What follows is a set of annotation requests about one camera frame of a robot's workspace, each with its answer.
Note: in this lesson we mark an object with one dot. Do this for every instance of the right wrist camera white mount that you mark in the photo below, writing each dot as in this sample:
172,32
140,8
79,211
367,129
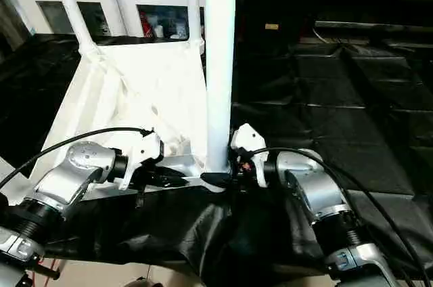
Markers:
250,138

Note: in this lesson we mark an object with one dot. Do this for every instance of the long grey metal bar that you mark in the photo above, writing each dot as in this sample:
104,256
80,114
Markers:
365,25

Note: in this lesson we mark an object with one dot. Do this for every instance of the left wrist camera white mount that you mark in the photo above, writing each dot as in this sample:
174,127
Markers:
145,148

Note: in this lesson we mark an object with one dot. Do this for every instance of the black case with yellow label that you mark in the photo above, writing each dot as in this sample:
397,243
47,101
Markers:
271,26

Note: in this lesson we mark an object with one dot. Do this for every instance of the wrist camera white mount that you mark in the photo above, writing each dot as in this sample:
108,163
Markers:
250,138
145,148

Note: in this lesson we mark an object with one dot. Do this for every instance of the black plastic mat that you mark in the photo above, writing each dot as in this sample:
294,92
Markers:
338,131

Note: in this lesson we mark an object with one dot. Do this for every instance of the white plastic table top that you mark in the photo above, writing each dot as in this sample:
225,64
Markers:
152,73

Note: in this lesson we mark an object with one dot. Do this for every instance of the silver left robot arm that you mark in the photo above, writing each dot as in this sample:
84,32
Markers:
67,178

